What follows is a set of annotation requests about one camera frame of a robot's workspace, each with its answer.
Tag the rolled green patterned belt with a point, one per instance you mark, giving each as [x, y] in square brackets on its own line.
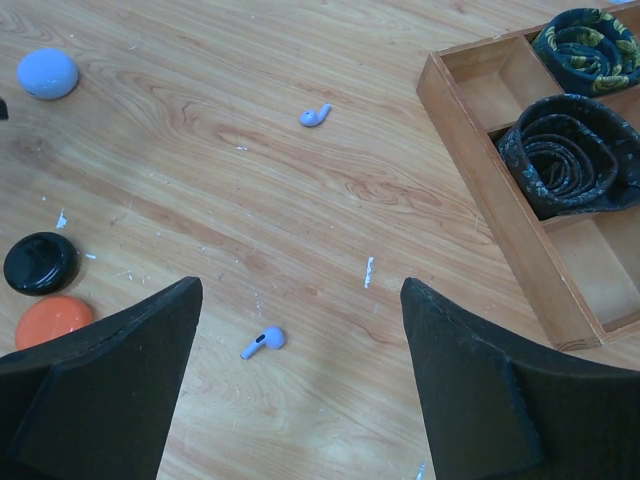
[589, 52]

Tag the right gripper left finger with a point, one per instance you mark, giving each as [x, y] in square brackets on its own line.
[98, 403]

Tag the purple earbud case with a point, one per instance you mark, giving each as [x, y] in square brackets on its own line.
[47, 74]

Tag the wooden divided tray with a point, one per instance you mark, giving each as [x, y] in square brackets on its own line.
[579, 272]

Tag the orange earbud case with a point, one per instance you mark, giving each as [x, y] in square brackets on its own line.
[50, 318]

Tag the black earbud case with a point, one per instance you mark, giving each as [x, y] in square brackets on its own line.
[40, 264]

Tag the rolled dark belt lower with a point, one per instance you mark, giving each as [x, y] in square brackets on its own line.
[570, 155]

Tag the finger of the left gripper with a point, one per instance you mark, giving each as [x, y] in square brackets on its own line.
[3, 110]

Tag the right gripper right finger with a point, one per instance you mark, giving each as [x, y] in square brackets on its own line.
[499, 406]

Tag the purple earbud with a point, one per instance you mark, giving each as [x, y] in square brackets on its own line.
[313, 118]
[272, 337]

